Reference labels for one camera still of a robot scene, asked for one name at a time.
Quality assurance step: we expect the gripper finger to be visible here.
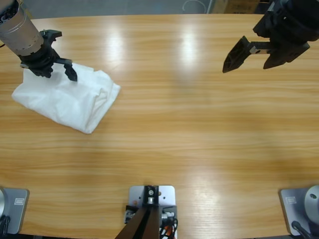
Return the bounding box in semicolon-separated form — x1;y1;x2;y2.
263;42;311;70
63;63;78;82
222;36;250;74
33;65;54;79

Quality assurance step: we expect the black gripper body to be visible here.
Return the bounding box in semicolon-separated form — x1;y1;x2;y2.
248;0;319;55
18;46;74;78

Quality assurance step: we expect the white t-shirt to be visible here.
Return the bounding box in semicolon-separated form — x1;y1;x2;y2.
11;62;121;134

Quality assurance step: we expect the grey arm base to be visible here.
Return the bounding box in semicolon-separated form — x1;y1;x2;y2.
0;188;30;235
278;184;319;236

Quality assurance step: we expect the dark brown box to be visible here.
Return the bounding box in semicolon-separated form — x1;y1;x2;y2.
228;0;260;14

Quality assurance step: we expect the yellow cardboard box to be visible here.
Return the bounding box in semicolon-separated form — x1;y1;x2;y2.
214;0;229;13

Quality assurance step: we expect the white mounting block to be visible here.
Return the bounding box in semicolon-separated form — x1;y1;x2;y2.
128;184;179;239

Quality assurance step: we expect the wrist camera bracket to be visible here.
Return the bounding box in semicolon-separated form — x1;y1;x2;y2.
39;29;62;48

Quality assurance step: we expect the white cable loop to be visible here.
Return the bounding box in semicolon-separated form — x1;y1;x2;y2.
183;0;212;12

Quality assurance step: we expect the black base cable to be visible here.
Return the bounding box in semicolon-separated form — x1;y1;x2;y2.
291;220;315;239
0;215;11;235

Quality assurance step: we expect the dark brown post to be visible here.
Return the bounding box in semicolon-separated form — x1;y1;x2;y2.
116;184;160;239

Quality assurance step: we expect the orange cable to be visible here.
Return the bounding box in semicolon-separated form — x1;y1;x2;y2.
159;223;179;239

